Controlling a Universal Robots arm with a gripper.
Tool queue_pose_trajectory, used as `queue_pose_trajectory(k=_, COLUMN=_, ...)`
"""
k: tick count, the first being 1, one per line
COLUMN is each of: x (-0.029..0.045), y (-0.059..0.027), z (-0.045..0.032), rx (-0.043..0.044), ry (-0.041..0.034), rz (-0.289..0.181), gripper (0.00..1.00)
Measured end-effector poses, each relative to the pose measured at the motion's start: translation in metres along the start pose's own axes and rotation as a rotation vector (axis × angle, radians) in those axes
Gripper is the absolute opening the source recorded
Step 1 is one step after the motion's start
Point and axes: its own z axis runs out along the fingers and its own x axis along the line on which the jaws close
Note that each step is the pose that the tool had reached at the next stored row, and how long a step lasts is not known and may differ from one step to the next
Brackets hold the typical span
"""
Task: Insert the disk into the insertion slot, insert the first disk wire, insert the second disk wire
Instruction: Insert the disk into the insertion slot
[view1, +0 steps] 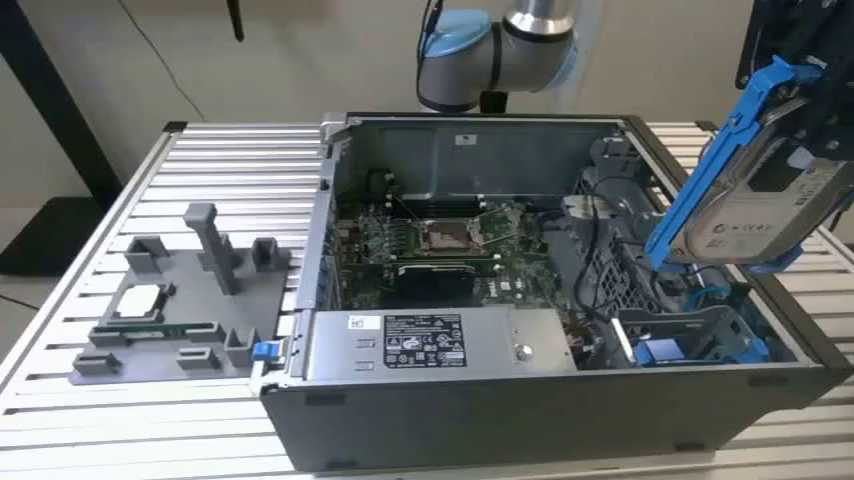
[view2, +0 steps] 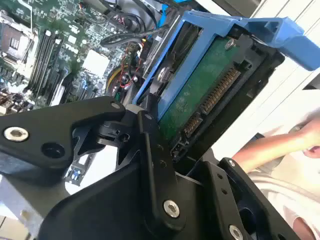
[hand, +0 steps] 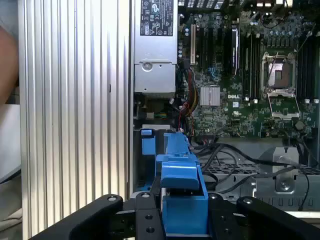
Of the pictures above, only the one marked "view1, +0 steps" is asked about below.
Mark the gray perforated drive cage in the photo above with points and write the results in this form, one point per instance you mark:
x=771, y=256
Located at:
x=621, y=270

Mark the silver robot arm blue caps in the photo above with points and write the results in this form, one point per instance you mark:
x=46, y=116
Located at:
x=528, y=55

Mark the black open PC case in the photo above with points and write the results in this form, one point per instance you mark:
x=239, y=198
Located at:
x=468, y=425

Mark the CPU socket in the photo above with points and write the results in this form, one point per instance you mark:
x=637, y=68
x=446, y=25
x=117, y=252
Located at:
x=444, y=237

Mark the gray disk bay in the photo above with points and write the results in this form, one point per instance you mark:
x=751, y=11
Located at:
x=674, y=320

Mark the gray parts rack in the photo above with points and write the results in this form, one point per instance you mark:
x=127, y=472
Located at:
x=194, y=300

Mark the thin metal locking lever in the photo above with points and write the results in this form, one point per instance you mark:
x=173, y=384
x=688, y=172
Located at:
x=408, y=207

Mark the hard disk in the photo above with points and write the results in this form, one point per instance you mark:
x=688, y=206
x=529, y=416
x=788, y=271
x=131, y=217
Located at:
x=735, y=225

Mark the silver CPU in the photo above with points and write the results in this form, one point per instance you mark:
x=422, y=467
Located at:
x=137, y=301

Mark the blue case latch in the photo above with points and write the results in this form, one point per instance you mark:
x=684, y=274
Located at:
x=266, y=350

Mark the silver power supply black label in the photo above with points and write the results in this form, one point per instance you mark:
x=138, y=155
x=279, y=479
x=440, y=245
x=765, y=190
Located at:
x=534, y=327

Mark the black stand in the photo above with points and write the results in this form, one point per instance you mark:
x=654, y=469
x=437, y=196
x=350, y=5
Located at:
x=47, y=235

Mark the green motherboard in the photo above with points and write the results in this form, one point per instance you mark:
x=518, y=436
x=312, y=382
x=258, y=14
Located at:
x=528, y=270

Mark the black expansion card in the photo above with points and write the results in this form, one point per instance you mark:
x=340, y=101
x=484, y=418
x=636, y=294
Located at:
x=434, y=282

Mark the black RAM slot bank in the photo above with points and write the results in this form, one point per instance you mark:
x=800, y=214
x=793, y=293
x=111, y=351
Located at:
x=434, y=206

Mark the green RAM stick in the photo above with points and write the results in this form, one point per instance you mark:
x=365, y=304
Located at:
x=167, y=330

